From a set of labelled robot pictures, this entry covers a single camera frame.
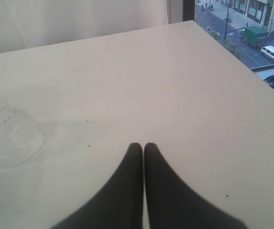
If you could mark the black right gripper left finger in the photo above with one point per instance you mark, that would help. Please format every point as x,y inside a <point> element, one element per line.
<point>119,203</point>

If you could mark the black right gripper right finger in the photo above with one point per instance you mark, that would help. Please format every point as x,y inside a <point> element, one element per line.
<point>172,204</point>

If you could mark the clear domed shaker lid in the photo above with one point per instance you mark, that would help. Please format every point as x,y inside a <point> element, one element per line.
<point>21,136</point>

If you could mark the white van outside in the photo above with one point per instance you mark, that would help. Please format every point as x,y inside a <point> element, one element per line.
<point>268,51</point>

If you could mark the green truck outside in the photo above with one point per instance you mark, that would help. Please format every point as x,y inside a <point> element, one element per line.
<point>254,36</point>

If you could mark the black metal window post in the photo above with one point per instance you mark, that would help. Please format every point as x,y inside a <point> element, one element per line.
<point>188,10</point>

